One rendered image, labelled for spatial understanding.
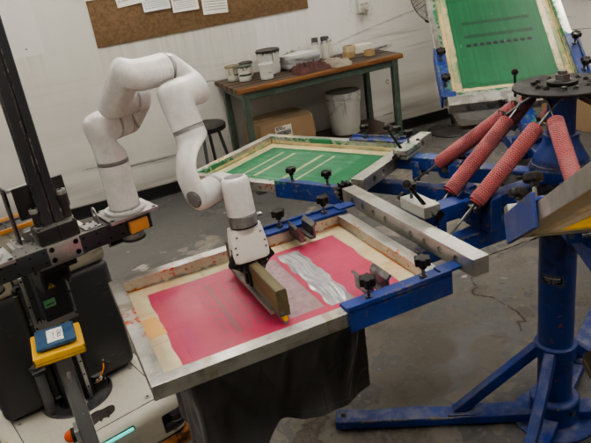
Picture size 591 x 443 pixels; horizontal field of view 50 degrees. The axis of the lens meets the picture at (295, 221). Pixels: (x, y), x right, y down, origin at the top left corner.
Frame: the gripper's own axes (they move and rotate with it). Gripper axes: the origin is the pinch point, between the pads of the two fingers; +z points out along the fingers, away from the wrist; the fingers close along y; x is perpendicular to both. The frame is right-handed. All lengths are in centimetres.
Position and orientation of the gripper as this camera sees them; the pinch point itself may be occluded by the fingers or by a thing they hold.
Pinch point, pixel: (255, 276)
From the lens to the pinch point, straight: 173.6
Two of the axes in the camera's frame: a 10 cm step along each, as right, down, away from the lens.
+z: 1.8, 9.3, 3.3
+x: 4.1, 2.4, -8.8
